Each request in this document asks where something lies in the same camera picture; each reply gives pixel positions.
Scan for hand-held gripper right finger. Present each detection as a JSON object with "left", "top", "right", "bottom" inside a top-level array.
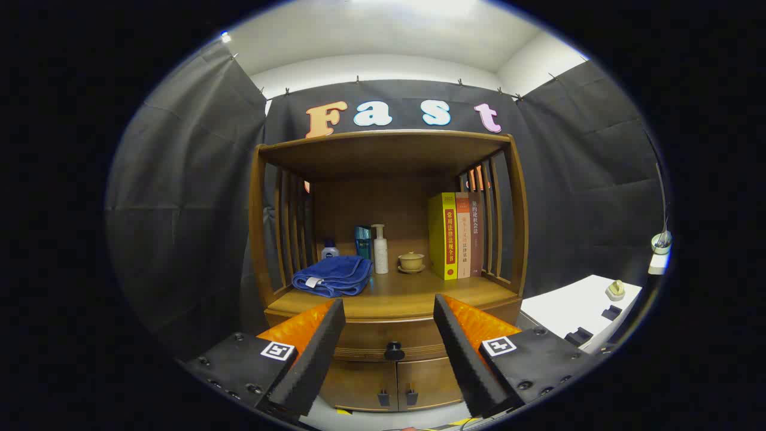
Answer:
[{"left": 433, "top": 293, "right": 599, "bottom": 418}]

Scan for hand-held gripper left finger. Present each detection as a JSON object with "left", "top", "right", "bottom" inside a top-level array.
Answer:
[{"left": 183, "top": 298, "right": 346, "bottom": 420}]

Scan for wooden drawer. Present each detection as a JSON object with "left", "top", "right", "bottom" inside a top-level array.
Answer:
[{"left": 265, "top": 299, "right": 522, "bottom": 363}]

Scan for wooden cabinet door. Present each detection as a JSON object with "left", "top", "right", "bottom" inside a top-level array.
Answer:
[
  {"left": 320, "top": 359, "right": 399, "bottom": 412},
  {"left": 398, "top": 357, "right": 461, "bottom": 411}
]

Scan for white side cabinet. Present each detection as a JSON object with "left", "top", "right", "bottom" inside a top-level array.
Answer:
[{"left": 519, "top": 274, "right": 642, "bottom": 354}]

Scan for wooden cabinet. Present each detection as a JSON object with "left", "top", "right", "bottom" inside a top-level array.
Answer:
[{"left": 248, "top": 130, "right": 530, "bottom": 414}]

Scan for blue folded towel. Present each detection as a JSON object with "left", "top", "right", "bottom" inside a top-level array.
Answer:
[{"left": 292, "top": 256, "right": 373, "bottom": 298}]

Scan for orange and white book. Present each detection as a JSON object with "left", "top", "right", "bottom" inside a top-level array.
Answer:
[{"left": 455, "top": 192, "right": 472, "bottom": 280}]

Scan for brown book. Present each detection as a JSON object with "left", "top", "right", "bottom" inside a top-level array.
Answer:
[{"left": 468, "top": 192, "right": 484, "bottom": 277}]

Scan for yellow book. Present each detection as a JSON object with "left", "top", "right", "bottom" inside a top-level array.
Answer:
[{"left": 428, "top": 192, "right": 458, "bottom": 281}]

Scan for white pump bottle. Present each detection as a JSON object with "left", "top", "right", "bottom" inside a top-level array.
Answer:
[{"left": 371, "top": 224, "right": 390, "bottom": 275}]

